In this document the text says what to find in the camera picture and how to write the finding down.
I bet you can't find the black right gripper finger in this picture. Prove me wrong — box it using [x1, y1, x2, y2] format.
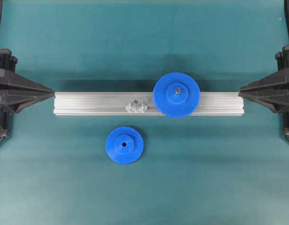
[239, 69, 289, 92]
[239, 92, 288, 114]

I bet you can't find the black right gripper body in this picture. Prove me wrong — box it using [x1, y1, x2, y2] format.
[275, 45, 289, 113]

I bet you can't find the small blue gear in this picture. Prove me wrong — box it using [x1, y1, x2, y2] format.
[105, 126, 144, 165]

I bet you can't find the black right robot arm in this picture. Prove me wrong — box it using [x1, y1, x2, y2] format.
[239, 0, 289, 142]

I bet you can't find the aluminium extrusion rail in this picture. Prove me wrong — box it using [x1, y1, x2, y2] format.
[53, 92, 244, 116]

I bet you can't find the large blue gear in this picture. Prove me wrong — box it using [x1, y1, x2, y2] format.
[152, 72, 201, 118]

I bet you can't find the grey shaft mounting bracket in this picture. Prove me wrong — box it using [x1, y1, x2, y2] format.
[125, 100, 148, 113]

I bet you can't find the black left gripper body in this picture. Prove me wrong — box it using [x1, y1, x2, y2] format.
[0, 49, 18, 113]

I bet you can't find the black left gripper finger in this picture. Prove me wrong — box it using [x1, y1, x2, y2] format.
[0, 69, 53, 93]
[6, 91, 54, 114]

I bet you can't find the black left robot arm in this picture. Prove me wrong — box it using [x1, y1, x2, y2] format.
[0, 0, 54, 143]

